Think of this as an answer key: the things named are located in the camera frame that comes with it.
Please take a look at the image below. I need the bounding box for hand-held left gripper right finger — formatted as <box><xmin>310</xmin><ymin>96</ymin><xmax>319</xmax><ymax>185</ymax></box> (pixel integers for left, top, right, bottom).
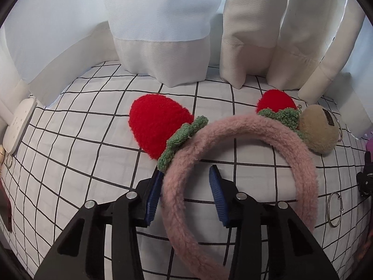
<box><xmin>209</xmin><ymin>165</ymin><xmax>340</xmax><ymax>280</ymax></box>

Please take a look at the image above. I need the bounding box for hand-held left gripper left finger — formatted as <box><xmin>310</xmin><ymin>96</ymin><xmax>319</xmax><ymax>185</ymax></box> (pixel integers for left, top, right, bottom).
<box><xmin>33</xmin><ymin>169</ymin><xmax>165</xmax><ymax>280</ymax></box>

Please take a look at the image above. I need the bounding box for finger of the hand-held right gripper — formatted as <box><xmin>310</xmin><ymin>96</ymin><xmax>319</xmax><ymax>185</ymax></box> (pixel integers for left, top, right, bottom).
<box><xmin>356</xmin><ymin>151</ymin><xmax>373</xmax><ymax>197</ymax></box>

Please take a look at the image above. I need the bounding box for large silver bangle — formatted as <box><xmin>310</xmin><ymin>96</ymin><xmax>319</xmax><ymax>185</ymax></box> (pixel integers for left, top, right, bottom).
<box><xmin>326</xmin><ymin>192</ymin><xmax>344</xmax><ymax>228</ymax></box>

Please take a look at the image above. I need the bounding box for pink fuzzy strawberry headband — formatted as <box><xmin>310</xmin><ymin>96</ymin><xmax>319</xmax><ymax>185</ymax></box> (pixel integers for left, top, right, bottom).
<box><xmin>128</xmin><ymin>89</ymin><xmax>319</xmax><ymax>280</ymax></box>

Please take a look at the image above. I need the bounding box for brown plush bear keychain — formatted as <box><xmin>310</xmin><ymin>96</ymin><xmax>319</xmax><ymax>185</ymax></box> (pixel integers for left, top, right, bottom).
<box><xmin>297</xmin><ymin>104</ymin><xmax>343</xmax><ymax>154</ymax></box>

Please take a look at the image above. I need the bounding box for black white checkered sheet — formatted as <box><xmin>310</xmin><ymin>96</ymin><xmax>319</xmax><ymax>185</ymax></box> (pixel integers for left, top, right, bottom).
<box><xmin>0</xmin><ymin>61</ymin><xmax>373</xmax><ymax>280</ymax></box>

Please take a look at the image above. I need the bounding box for white flat electronic device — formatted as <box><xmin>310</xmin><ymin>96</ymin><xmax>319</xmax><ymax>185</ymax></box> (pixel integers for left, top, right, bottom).
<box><xmin>3</xmin><ymin>98</ymin><xmax>38</xmax><ymax>154</ymax></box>

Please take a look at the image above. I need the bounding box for cream thick curtain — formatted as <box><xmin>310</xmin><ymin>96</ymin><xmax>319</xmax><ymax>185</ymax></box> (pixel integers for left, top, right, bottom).
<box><xmin>218</xmin><ymin>0</ymin><xmax>373</xmax><ymax>139</ymax></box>

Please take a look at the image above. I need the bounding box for white sheer curtain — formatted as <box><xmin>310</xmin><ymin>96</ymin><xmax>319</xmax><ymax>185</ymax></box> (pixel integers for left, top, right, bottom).
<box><xmin>0</xmin><ymin>0</ymin><xmax>225</xmax><ymax>108</ymax></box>

